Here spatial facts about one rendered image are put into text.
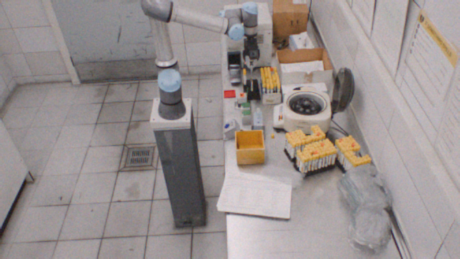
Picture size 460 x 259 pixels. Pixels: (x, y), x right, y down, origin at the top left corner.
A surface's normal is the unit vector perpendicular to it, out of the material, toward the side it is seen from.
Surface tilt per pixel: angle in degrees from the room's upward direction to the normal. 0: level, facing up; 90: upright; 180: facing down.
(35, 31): 90
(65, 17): 90
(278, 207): 0
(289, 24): 91
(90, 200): 0
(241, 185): 0
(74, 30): 90
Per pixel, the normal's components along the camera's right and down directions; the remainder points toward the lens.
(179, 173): 0.03, 0.66
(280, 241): -0.06, -0.75
